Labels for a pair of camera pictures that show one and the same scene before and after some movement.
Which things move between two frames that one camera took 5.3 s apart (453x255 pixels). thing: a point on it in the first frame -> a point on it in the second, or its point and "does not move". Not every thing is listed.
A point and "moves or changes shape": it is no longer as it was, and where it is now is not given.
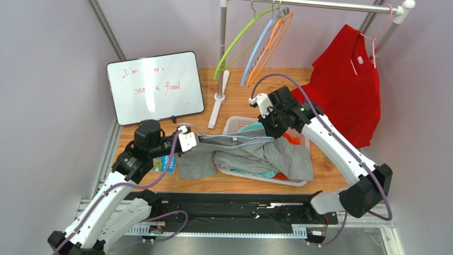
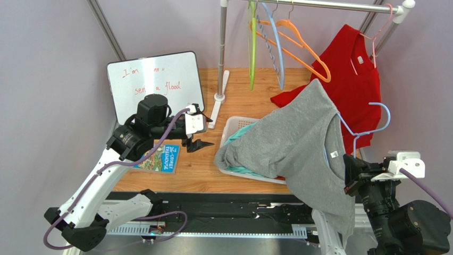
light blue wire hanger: (232, 135) -> (357, 134)
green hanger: (249, 25) -> (251, 43)
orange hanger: (279, 25) -> (302, 44)
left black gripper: (175, 133) -> (197, 145)
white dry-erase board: (156, 87) does not move
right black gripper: (268, 124) -> (353, 177)
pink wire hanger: (374, 39) does not move
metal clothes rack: (401, 10) does not move
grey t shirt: (253, 149) moves or changes shape
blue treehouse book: (158, 163) does not move
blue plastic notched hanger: (259, 45) -> (281, 77)
